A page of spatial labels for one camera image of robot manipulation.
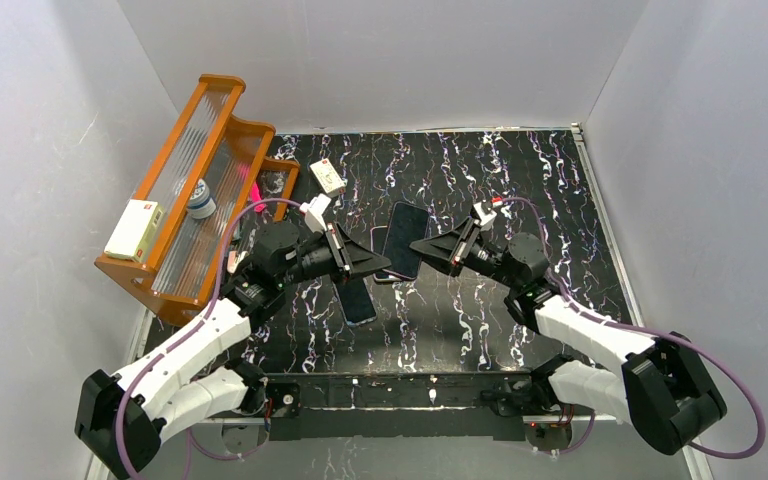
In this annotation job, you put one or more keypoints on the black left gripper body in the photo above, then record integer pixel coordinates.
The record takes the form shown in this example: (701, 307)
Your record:
(343, 252)

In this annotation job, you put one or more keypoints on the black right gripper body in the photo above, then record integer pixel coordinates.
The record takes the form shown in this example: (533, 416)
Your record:
(457, 250)

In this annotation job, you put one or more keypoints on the dark smartphone with light rim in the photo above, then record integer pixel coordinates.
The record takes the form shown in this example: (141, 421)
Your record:
(378, 236)

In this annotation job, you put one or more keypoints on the black phone case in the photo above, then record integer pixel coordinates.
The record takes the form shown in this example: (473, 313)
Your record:
(397, 275)

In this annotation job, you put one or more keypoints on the blue smartphone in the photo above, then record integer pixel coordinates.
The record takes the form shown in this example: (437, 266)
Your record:
(356, 303)

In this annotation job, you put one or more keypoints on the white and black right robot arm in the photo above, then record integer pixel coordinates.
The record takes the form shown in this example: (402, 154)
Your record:
(660, 386)

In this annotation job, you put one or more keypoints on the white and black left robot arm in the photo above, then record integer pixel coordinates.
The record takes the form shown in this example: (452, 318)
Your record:
(124, 418)

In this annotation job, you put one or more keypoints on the small white carton box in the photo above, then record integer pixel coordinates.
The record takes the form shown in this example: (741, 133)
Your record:
(328, 178)

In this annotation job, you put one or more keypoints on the pink marker pen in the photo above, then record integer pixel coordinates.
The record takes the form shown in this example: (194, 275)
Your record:
(256, 199)

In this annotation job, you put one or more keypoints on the white and blue tape roll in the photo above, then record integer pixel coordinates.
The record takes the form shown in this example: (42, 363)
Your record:
(201, 204)

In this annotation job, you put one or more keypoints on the orange wooden shelf rack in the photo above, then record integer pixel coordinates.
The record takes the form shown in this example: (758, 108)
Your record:
(165, 250)

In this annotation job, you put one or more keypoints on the white and green box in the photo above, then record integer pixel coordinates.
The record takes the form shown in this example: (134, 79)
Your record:
(135, 232)

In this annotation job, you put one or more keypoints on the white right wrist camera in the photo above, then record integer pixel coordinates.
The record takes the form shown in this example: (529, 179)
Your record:
(484, 214)

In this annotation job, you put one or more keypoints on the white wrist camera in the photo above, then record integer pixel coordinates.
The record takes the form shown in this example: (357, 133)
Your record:
(313, 213)
(484, 214)

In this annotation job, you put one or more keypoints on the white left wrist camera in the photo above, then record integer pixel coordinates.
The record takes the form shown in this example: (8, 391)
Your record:
(313, 213)

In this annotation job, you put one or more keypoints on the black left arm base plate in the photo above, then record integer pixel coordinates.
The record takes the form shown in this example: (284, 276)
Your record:
(248, 427)

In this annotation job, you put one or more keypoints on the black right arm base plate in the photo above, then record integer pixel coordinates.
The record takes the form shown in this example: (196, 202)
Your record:
(552, 432)

